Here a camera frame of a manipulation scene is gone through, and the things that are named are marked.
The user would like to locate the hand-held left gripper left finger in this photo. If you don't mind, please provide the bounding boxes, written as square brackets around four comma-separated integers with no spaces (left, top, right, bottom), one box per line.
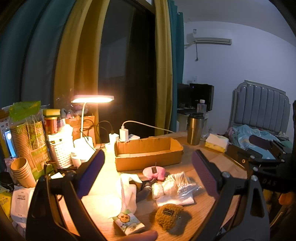
[25,149,106,241]

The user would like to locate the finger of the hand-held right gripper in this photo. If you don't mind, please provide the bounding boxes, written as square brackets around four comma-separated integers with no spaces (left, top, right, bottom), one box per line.
[225,144,259,171]
[248,135,288,155]

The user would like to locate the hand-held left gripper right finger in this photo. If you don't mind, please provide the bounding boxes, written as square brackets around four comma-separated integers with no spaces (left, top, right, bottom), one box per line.
[191,150,270,241]

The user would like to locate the cardboard box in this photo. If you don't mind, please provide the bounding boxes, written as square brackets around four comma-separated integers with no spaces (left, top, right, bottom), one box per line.
[114,137,184,172]

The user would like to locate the person's right hand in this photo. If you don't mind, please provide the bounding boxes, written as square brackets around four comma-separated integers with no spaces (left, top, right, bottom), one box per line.
[279,192,292,206]

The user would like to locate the person's left hand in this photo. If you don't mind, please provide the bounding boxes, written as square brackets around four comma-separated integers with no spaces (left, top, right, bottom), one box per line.
[120,229,158,241]

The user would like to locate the light blue blanket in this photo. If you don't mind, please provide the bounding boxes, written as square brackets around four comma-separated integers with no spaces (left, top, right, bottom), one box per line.
[228,125,287,161]

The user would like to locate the small white bottle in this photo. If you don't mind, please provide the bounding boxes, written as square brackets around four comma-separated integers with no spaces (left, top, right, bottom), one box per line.
[71,152,81,168]

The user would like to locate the yellow tissue box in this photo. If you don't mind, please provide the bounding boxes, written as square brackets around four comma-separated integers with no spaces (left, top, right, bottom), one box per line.
[204,134,229,153]

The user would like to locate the bag of cotton swabs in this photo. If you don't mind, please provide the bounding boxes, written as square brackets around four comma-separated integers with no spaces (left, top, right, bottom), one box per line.
[166,171,202,198]

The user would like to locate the white woven basket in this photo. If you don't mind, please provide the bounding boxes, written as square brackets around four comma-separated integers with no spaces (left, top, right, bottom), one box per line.
[47,134,75,169]

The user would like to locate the grey padded bed headboard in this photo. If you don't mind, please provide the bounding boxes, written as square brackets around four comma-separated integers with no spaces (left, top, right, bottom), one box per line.
[228,80,291,141]

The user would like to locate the white wrapped ball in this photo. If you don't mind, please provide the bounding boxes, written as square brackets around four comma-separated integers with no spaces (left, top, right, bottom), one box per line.
[162,179,178,196]
[151,183,164,200]

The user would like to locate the flat white napkin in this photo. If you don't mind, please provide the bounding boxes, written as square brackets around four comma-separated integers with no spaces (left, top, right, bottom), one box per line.
[156,194,195,207]

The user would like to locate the crumpled white tissue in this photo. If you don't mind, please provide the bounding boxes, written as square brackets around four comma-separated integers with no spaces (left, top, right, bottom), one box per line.
[116,173,143,214]

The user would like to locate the steel tumbler with black lid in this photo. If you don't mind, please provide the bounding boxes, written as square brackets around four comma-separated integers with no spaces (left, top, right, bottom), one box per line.
[186,113,205,146]

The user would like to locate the brown paper bag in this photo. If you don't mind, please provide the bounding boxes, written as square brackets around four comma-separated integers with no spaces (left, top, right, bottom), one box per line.
[65,115,95,141]

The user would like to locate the white tissue in basket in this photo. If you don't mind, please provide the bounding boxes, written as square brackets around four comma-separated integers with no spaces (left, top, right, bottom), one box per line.
[57,123,74,140]

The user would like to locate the pink plush toy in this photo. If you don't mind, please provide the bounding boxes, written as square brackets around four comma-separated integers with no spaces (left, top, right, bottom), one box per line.
[142,165,166,181]

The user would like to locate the brown plush toy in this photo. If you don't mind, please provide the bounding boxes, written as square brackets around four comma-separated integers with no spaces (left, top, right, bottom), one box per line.
[154,203,184,230]

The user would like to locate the dark grey cloth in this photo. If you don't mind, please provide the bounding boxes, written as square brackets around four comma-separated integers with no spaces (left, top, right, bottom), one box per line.
[136,180,153,202]

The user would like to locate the clear plastic bottle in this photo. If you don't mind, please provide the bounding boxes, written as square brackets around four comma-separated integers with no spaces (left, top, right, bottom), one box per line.
[196,99,207,114]

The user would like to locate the white side desk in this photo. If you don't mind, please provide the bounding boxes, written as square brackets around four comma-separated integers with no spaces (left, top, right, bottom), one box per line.
[177,108,211,133]

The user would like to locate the red jar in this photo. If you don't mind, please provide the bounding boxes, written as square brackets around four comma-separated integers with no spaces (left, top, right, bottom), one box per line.
[44,116,58,135]

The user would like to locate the cartoon print tissue pack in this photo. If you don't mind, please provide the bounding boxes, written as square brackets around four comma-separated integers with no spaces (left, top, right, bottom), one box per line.
[113,209,146,236]

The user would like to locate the black computer monitor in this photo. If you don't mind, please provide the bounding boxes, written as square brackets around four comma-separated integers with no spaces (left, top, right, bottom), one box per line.
[189,83,214,112]

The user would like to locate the yellow green sponge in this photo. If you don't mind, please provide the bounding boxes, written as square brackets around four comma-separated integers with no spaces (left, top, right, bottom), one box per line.
[43,108,61,117]

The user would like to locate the white desk lamp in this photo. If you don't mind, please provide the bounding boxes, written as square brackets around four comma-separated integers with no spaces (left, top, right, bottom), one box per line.
[70,94,115,161]

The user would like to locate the loose stack of paper cups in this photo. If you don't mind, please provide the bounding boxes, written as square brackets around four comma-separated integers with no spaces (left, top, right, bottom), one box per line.
[10,158,37,189]

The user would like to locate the bagged stack of paper cups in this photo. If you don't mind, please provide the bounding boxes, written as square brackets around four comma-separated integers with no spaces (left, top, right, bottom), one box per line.
[9,100,51,181]

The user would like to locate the dark computer tower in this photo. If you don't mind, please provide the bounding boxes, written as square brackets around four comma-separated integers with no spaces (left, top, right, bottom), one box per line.
[177,83,190,109]

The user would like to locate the white flat packet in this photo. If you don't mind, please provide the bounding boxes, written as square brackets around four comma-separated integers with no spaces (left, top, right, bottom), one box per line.
[10,187,36,223]

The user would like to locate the dark jar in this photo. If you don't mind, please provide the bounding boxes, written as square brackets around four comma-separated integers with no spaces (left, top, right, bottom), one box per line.
[0,171,15,193]

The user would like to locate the tablet with lit screen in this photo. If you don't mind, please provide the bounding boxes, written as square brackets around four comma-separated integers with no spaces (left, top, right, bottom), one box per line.
[2,128,17,158]

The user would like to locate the yellow snack packet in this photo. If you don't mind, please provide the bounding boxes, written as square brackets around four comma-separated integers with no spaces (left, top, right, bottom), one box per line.
[0,192,12,221]

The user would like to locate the yellow curtain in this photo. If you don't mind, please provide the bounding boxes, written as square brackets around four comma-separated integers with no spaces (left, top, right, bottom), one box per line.
[54,0,110,142]
[154,0,174,137]

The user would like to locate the white air conditioner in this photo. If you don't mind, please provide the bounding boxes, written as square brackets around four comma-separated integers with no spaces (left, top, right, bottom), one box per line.
[186,29,232,46]

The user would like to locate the teal curtain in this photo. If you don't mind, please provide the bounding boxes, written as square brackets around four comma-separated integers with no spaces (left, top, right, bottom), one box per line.
[167,0,185,84]
[0,0,78,114]

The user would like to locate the white charger with black cable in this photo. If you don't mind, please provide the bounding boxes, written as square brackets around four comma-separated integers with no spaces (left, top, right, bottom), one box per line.
[108,133,120,146]

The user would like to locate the black lamp cable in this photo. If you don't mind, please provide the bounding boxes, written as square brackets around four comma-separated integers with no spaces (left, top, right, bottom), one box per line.
[83,119,100,152]

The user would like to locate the black charging cable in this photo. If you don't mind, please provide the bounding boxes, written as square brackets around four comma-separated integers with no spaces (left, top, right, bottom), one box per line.
[96,120,114,143]

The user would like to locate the white charging cable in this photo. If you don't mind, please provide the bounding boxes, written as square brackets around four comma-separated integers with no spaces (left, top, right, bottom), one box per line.
[121,120,174,133]

